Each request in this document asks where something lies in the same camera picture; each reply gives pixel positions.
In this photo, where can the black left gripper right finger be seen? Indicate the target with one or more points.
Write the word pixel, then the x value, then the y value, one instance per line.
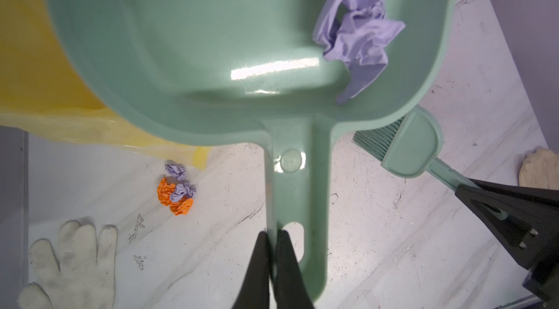
pixel 290 291

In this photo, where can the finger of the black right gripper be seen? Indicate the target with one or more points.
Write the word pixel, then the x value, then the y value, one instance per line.
pixel 526 228
pixel 516 191

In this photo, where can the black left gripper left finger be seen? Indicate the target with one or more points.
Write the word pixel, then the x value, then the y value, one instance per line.
pixel 254 292

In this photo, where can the green hand brush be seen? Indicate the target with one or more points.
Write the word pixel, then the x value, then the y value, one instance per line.
pixel 410 147

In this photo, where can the green plastic dustpan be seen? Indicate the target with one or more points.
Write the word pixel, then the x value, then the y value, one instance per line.
pixel 215 72

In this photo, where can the beige cloth rag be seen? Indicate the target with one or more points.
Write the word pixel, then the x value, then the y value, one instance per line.
pixel 540 170

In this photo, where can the purple paper scrap near bin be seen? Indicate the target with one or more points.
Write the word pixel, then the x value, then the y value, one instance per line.
pixel 181 182

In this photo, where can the orange paper scrap near bin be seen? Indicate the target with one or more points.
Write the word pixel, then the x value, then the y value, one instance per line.
pixel 164 191

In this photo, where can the white cotton work glove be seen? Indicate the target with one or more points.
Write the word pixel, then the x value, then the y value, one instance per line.
pixel 82 275

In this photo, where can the lone purple paper scrap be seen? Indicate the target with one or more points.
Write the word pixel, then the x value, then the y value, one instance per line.
pixel 356 32

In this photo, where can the cream trash bin yellow liner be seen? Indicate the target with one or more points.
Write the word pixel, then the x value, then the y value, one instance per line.
pixel 42 94

